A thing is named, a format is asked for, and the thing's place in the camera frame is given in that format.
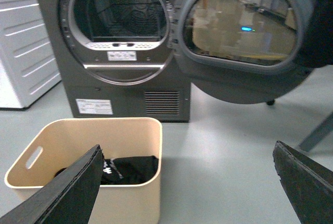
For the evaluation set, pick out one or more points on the grey rack leg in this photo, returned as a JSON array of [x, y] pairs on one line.
[[317, 135]]

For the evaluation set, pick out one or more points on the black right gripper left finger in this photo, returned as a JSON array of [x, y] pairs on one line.
[[68, 198]]

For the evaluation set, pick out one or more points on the black printed t-shirt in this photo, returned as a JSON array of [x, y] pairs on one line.
[[132, 170]]

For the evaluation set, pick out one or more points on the grey tumble dryer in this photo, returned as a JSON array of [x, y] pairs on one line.
[[115, 58]]

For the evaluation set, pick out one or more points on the round dryer door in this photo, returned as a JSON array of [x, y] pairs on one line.
[[241, 51]]

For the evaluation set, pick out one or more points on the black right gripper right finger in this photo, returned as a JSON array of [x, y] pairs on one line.
[[307, 184]]

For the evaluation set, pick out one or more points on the beige plastic laundry hamper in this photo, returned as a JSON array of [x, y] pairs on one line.
[[60, 143]]

